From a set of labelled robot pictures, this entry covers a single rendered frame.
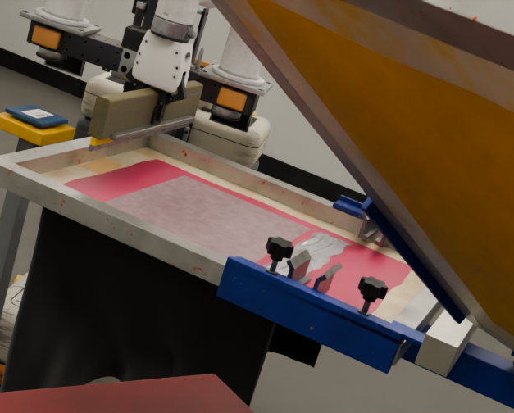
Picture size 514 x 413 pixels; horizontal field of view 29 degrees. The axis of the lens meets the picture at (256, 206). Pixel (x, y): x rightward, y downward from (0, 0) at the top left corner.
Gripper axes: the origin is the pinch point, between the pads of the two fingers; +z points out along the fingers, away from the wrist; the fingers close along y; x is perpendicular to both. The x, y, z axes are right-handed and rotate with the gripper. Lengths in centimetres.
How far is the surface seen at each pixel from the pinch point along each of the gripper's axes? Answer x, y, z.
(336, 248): -10.3, -41.5, 14.4
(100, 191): 12.4, -0.5, 14.5
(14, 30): -379, 289, 89
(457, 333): 30, -72, 6
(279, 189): -25.0, -22.4, 12.2
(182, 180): -12.7, -5.4, 14.7
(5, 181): 29.6, 8.8, 13.3
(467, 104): 108, -73, -38
